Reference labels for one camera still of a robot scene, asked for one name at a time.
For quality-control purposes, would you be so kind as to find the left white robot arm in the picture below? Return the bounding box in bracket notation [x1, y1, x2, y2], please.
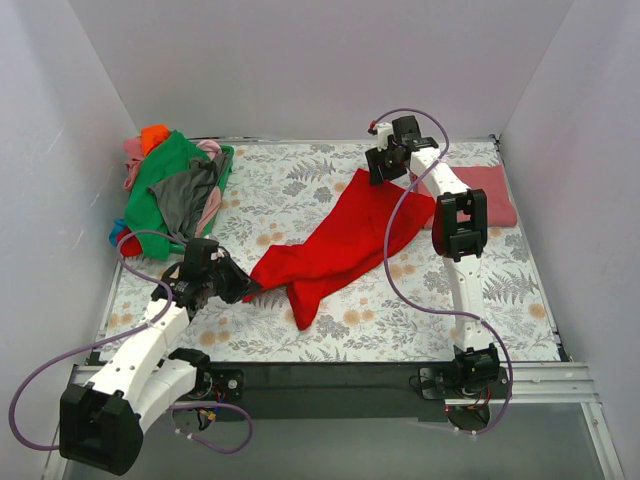
[59, 238, 260, 476]

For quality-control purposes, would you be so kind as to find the orange t-shirt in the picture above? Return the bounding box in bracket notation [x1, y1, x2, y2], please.
[140, 124, 171, 156]

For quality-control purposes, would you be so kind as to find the aluminium frame rail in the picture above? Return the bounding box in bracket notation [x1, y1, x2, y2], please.
[62, 362, 601, 409]

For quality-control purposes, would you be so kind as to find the pink t-shirt in pile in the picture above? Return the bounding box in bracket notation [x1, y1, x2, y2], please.
[123, 136, 147, 193]

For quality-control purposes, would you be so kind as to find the wrist white camera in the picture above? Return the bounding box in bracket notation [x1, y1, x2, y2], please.
[368, 121, 394, 151]
[208, 245, 229, 261]

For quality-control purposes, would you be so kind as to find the grey t-shirt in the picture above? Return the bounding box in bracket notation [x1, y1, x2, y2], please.
[147, 151, 230, 240]

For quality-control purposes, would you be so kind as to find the red garment in pile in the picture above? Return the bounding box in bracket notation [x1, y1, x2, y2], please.
[116, 230, 143, 258]

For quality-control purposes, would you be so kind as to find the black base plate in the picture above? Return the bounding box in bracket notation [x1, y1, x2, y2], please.
[205, 362, 508, 422]

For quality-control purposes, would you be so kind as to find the green plastic basket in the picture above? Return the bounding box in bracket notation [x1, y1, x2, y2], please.
[191, 139, 234, 239]

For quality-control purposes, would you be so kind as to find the red t-shirt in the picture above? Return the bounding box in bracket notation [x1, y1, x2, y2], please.
[251, 169, 405, 331]

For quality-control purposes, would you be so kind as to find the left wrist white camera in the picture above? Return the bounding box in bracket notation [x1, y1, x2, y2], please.
[208, 245, 229, 261]

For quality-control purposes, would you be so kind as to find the blue t-shirt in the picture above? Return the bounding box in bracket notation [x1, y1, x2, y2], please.
[108, 218, 130, 247]

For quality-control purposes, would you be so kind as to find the folded pink t-shirt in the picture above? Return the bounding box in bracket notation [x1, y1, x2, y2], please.
[417, 164, 518, 230]

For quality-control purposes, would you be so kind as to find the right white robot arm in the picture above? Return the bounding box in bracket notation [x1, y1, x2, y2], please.
[366, 109, 500, 398]

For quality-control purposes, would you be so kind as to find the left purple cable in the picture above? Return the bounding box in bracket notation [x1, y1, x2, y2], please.
[7, 229, 254, 455]

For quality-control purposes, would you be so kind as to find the green t-shirt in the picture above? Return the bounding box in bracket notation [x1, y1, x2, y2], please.
[124, 125, 228, 260]

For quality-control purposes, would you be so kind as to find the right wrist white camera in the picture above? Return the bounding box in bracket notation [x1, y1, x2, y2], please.
[368, 121, 394, 151]

